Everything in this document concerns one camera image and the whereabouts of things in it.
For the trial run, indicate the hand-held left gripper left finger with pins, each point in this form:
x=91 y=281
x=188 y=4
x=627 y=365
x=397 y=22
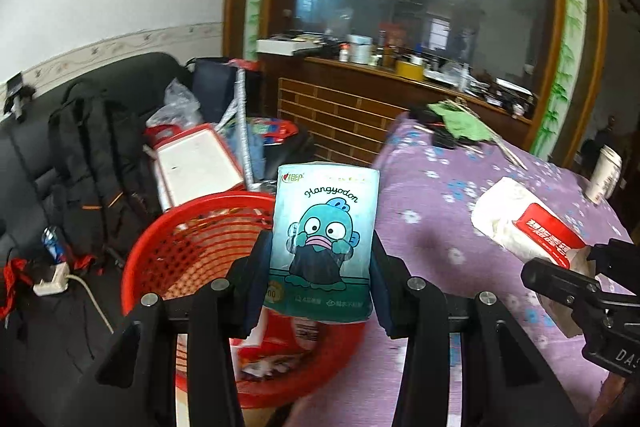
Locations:
x=250 y=292

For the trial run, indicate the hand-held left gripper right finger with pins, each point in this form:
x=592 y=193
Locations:
x=387 y=302

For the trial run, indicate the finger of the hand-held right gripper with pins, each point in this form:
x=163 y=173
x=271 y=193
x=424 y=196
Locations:
x=560 y=282
x=620 y=259

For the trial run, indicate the red plastic basket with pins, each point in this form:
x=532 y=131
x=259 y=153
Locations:
x=165 y=247

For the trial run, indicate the teal cartoon tissue pack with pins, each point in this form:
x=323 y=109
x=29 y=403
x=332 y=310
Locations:
x=325 y=207

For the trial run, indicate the white tumbler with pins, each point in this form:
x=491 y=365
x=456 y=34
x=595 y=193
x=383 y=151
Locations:
x=602 y=174

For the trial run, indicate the blue cloth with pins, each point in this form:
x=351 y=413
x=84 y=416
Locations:
x=257 y=157

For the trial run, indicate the red framed whiteboard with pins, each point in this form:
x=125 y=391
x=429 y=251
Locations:
x=195 y=167

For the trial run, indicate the wooden sticks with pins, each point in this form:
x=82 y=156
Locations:
x=505 y=152

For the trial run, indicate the black bag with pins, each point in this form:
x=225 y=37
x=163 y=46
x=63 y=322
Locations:
x=295 y=157

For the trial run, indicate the red blue package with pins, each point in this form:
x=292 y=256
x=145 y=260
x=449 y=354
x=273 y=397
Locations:
x=272 y=129

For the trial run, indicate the silver wrapped pole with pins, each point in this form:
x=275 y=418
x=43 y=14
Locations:
x=240 y=122

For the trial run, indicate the black pouch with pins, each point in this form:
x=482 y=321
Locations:
x=442 y=139

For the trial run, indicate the green cloth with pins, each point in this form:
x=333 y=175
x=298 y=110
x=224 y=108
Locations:
x=462 y=122

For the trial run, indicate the wooden brick pattern counter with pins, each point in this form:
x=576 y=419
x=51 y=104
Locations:
x=325 y=112

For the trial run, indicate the white power adapter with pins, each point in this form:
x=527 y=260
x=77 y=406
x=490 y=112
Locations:
x=50 y=282

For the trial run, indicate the clear plastic bag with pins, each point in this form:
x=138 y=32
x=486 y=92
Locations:
x=177 y=104

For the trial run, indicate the blue can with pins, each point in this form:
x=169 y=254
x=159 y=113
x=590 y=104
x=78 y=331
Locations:
x=51 y=243

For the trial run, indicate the black backpack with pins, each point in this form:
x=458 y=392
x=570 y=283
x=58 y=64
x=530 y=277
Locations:
x=95 y=157

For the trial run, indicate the dark blue bag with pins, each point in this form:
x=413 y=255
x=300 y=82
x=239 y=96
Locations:
x=212 y=87

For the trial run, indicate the yellow box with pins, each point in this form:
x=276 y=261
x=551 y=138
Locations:
x=409 y=71

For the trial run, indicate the white shelf board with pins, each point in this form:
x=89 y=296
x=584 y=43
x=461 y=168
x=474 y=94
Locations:
x=280 y=47

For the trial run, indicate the black sofa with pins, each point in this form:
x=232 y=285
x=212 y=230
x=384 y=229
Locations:
x=30 y=167

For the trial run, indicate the white round container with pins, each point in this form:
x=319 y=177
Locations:
x=359 y=49

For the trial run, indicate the wall socket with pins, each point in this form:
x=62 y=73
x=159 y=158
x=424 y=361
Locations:
x=17 y=94

